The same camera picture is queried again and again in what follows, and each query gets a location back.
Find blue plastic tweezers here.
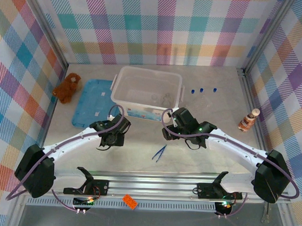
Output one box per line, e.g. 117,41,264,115
152,144,167,162

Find round glass flask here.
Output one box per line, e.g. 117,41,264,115
161,91,173,107

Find blue plastic box lid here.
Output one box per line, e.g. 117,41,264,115
72,78,122,130

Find clear plastic storage box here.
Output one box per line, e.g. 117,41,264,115
109,65,185,123

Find brown bottle with beige cap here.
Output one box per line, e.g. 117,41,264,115
237,108,261,133

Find brown teddy bear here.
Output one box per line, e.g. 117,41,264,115
52,72,84,105

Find orange toy brick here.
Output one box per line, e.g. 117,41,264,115
122,193,139,210

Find small black circuit board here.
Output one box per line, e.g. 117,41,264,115
72,195,97,211
214,200,234,217

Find grey metal wrench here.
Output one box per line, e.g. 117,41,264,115
260,202,272,223

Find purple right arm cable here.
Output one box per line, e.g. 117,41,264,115
157,107,302,223

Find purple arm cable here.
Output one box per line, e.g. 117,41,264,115
6,99,126,215
157,107,302,223

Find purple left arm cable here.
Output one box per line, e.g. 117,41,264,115
6,99,126,215

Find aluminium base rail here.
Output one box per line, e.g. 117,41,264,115
14,164,293,208

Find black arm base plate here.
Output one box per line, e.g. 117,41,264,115
195,182,243,201
63,178,111,197

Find grey slotted cable duct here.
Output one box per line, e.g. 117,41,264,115
25,196,219,214

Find aluminium frame post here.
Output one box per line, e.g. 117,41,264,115
239,0,297,77
16,0,73,75

